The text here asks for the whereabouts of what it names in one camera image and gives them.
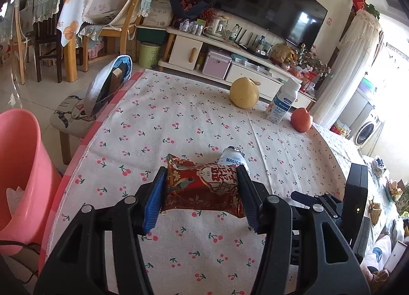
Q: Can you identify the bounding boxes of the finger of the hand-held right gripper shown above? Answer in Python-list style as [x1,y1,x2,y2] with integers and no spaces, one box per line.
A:
[290,190,345,216]

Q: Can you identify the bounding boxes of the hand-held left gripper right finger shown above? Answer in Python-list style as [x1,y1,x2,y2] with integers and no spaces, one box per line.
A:
[236,167,371,295]

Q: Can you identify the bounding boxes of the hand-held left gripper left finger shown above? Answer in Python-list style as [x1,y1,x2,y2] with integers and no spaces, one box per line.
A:
[33,166,168,295]

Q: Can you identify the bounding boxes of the red gold snack packet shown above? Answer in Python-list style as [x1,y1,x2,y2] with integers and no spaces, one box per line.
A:
[160,154,246,219]

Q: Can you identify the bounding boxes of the pink plastic bucket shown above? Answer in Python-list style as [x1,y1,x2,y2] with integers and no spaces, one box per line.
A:
[0,109,63,255]

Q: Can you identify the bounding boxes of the white washing machine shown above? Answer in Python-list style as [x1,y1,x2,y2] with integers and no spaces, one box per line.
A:
[353,108,382,146]

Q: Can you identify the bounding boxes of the red apple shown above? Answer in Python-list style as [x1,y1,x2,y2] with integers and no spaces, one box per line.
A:
[290,107,314,133]

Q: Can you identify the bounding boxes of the cherry print tablecloth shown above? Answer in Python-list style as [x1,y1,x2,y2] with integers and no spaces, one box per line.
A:
[38,68,378,295]

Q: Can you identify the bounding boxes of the white milk bottle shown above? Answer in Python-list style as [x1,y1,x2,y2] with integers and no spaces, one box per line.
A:
[263,78,302,124]

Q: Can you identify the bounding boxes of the yellow pear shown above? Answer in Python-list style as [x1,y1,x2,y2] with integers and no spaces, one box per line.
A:
[230,77,260,110]

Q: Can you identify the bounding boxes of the cat print stool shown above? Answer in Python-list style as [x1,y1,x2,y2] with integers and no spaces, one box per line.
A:
[49,89,99,165]

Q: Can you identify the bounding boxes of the silver bag blue trim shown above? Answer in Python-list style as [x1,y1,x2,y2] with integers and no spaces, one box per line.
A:
[84,55,132,120]

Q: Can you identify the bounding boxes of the white curtain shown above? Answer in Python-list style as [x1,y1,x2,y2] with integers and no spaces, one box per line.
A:
[311,9,382,123]

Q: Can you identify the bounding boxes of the dried flower bunch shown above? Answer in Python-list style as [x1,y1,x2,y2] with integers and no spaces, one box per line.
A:
[296,44,331,75]

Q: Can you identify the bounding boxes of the pink storage box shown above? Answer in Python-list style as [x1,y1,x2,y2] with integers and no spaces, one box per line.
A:
[202,50,232,80]

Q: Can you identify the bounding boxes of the golden ornament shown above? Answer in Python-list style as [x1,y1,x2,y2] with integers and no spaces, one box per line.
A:
[270,43,296,66]

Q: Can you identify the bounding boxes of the green waste bin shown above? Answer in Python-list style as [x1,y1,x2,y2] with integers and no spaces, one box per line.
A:
[138,41,162,67]

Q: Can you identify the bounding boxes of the cream television cabinet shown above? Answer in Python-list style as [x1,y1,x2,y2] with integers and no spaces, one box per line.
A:
[158,26,317,110]

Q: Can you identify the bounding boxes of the light wooden chair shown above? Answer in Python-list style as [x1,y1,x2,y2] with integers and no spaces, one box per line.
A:
[11,0,36,85]
[81,0,158,74]

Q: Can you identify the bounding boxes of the glass kettle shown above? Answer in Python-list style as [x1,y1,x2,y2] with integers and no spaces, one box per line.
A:
[206,14,231,38]

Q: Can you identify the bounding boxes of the dark wooden chair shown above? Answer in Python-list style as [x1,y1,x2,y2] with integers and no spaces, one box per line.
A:
[32,0,71,83]

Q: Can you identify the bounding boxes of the black television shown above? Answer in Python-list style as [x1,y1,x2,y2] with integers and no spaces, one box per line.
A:
[213,0,329,51]

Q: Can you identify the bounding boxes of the red flower bouquet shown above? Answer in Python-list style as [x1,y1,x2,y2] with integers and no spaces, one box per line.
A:
[168,0,216,21]

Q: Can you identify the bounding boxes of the orange print dining tablecloth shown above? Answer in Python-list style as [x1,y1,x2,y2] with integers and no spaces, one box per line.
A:
[57,0,96,48]

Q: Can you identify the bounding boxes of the black cable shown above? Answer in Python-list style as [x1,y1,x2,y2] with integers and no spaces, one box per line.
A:
[0,239,43,283]

